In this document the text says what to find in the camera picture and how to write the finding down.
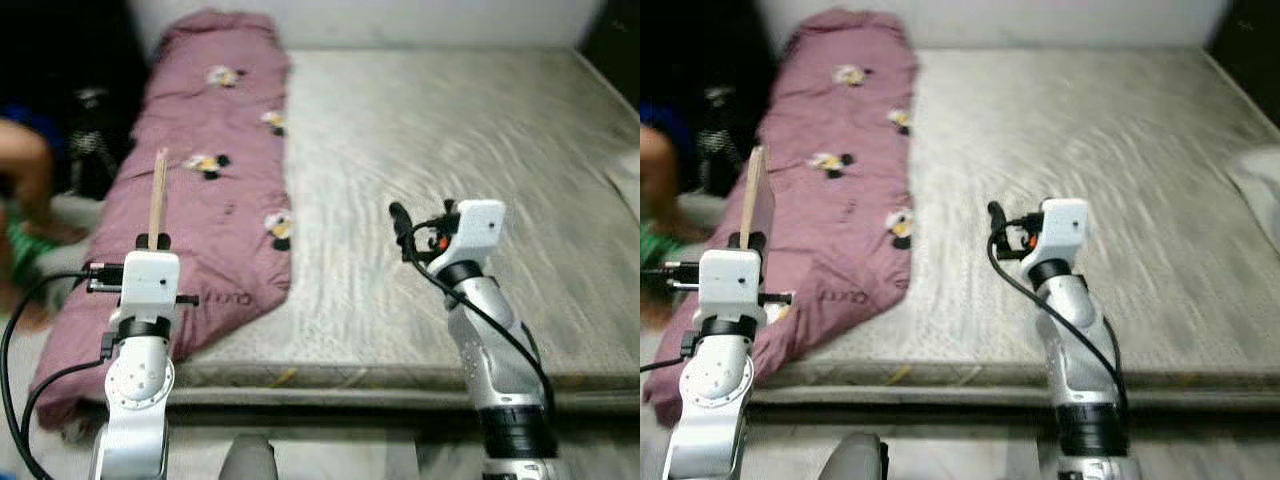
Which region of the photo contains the white printed pillow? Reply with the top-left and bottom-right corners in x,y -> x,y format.
1225,145 -> 1280,253

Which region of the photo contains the seated person in shorts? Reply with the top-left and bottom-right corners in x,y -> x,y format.
0,105 -> 86,331
640,100 -> 716,331

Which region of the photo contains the grey left robot leg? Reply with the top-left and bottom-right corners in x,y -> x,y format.
820,432 -> 891,480
218,433 -> 281,480

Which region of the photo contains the white quilted mattress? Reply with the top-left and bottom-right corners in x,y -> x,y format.
790,45 -> 1280,391
165,45 -> 641,396

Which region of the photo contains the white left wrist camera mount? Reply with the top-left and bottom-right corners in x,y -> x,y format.
698,248 -> 763,321
118,250 -> 183,321

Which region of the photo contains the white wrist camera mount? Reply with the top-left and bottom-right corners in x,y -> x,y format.
118,250 -> 183,321
698,248 -> 763,321
440,200 -> 507,276
1030,198 -> 1091,269

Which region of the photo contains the black bag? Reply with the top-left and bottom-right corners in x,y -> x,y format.
68,88 -> 119,199
698,85 -> 746,196

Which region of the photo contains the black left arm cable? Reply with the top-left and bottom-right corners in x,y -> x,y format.
0,262 -> 123,480
640,262 -> 706,376

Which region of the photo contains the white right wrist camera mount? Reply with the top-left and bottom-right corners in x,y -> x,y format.
440,200 -> 507,276
1030,198 -> 1091,269

